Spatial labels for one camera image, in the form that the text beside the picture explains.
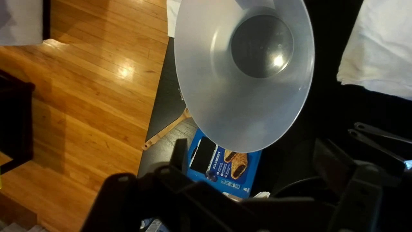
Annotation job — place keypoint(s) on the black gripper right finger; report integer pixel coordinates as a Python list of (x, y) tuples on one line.
[(330, 162)]

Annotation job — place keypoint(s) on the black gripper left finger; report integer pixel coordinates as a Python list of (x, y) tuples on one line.
[(179, 154)]

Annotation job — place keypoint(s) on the white translucent cone shade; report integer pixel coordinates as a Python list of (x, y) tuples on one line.
[(206, 85)]

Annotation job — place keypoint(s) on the wooden spatula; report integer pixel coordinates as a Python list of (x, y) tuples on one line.
[(165, 130)]

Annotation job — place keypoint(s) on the flat blue snack box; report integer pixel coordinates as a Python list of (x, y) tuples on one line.
[(223, 169)]

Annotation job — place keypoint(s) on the metal tongs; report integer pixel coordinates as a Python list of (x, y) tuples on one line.
[(373, 129)]

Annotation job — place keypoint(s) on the large folded white cloth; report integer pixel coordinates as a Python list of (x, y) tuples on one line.
[(380, 46)]

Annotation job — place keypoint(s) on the dark wooden chair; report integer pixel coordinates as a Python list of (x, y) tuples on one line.
[(14, 120)]

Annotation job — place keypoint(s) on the cream sofa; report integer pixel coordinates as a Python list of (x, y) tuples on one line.
[(21, 20)]

